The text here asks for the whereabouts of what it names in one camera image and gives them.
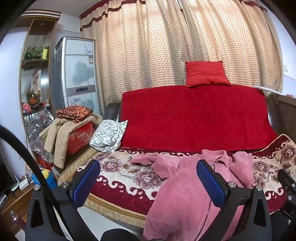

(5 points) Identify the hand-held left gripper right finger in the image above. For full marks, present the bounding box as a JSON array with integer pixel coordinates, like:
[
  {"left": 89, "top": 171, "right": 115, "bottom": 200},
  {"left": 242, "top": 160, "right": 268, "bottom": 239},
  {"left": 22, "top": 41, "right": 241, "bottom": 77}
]
[{"left": 196, "top": 159, "right": 272, "bottom": 241}]

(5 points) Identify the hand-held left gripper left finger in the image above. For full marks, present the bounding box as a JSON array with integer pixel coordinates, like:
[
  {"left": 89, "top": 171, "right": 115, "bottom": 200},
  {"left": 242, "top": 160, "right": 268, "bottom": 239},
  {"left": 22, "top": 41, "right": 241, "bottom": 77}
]
[{"left": 25, "top": 159, "right": 101, "bottom": 241}]

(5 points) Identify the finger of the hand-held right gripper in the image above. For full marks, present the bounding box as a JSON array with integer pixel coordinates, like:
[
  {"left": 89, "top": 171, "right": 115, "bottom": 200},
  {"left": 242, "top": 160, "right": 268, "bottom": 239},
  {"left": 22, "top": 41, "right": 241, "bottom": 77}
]
[{"left": 277, "top": 169, "right": 296, "bottom": 200}]

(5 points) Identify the pink corduroy jacket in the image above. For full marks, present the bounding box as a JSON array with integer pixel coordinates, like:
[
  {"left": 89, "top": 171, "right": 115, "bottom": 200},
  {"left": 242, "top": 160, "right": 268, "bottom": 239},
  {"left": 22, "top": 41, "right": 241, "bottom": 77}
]
[{"left": 129, "top": 149, "right": 257, "bottom": 241}]

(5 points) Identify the floral plush blanket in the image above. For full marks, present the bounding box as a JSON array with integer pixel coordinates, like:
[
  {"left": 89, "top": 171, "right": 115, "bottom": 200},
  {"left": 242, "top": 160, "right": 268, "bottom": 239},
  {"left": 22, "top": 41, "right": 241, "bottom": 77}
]
[{"left": 58, "top": 133, "right": 296, "bottom": 229}]

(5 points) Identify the red box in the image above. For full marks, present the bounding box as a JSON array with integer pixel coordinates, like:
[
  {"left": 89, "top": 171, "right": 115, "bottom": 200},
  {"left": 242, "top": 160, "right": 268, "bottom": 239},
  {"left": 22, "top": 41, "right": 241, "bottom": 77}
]
[{"left": 66, "top": 122, "right": 95, "bottom": 155}]

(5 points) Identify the white crackle-patterned cloth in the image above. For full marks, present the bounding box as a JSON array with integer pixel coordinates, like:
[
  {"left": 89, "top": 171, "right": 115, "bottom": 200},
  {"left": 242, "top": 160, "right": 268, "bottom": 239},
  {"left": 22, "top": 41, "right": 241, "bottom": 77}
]
[{"left": 89, "top": 119, "right": 128, "bottom": 153}]

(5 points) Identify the beige jacket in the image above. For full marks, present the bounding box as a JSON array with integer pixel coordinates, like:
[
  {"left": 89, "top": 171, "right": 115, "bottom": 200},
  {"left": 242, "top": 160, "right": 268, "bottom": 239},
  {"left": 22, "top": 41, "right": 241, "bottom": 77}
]
[{"left": 39, "top": 113, "right": 103, "bottom": 169}]

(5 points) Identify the red sofa cover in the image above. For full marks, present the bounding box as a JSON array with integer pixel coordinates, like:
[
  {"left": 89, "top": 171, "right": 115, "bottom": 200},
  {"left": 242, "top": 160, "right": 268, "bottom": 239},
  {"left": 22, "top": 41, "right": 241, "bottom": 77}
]
[{"left": 120, "top": 84, "right": 279, "bottom": 153}]

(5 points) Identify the orange patterned cloth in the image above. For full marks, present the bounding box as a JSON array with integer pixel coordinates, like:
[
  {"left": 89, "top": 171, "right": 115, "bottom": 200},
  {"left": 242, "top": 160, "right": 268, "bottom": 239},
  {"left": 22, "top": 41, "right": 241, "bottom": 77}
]
[{"left": 57, "top": 105, "right": 93, "bottom": 124}]

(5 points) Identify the wooden side table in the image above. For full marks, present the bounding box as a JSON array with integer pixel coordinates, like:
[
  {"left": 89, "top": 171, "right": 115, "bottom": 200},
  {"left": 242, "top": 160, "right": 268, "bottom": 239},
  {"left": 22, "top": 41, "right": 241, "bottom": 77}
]
[{"left": 0, "top": 183, "right": 35, "bottom": 232}]

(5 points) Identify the clear plastic sheet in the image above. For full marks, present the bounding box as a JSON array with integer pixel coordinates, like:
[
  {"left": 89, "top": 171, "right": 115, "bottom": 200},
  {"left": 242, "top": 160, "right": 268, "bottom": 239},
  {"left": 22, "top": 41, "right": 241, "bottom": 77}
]
[{"left": 25, "top": 109, "right": 58, "bottom": 163}]

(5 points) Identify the white strip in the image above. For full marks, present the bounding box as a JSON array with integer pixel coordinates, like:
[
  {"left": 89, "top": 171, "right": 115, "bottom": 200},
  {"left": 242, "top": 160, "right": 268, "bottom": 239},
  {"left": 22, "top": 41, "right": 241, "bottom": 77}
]
[{"left": 253, "top": 86, "right": 281, "bottom": 94}]

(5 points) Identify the flower arrangement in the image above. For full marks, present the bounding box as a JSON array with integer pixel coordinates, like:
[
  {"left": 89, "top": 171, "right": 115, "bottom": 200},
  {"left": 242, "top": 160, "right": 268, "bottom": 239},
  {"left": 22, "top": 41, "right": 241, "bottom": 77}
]
[{"left": 26, "top": 89, "right": 42, "bottom": 109}]

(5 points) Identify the red pillow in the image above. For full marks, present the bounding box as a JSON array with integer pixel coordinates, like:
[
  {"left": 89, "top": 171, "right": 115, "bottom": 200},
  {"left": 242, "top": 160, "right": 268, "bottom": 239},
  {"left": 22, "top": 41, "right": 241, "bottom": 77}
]
[{"left": 185, "top": 61, "right": 232, "bottom": 88}]

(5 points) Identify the standing air conditioner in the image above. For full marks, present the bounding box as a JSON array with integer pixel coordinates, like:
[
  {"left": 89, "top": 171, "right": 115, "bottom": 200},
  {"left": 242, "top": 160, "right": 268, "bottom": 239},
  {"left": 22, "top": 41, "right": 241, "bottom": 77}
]
[{"left": 50, "top": 37, "right": 102, "bottom": 116}]

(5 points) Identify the green ornament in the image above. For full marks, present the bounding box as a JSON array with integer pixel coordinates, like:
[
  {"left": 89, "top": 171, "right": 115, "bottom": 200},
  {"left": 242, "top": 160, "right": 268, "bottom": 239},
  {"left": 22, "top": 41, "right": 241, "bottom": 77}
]
[{"left": 25, "top": 45, "right": 43, "bottom": 57}]

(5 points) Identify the wooden display cabinet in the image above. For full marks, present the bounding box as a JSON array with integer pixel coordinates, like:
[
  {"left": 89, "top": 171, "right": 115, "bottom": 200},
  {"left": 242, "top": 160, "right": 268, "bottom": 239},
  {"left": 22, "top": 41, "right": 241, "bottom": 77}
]
[{"left": 18, "top": 9, "right": 62, "bottom": 130}]

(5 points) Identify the black cable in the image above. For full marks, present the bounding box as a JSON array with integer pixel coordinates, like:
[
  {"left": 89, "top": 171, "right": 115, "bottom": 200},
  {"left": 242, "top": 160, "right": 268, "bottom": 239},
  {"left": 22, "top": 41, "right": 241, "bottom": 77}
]
[{"left": 0, "top": 125, "right": 97, "bottom": 241}]

